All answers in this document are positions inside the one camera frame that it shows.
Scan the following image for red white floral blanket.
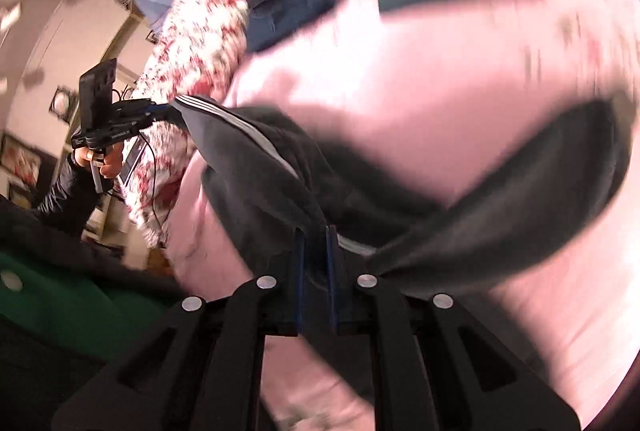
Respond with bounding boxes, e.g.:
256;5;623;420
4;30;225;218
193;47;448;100
120;0;248;248

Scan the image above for navy blue folded garment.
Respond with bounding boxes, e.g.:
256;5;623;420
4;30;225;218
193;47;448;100
245;0;338;54

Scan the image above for dark grey striped pants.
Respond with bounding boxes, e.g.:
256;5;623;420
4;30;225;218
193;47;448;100
169;93;634;404

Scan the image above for person's left hand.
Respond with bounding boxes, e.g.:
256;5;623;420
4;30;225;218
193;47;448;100
73;143;124;180

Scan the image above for pink floral bed sheet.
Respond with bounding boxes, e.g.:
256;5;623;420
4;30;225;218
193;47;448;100
164;0;640;431

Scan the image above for dark jacket left forearm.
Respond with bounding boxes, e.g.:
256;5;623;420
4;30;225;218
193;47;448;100
32;154;103;239

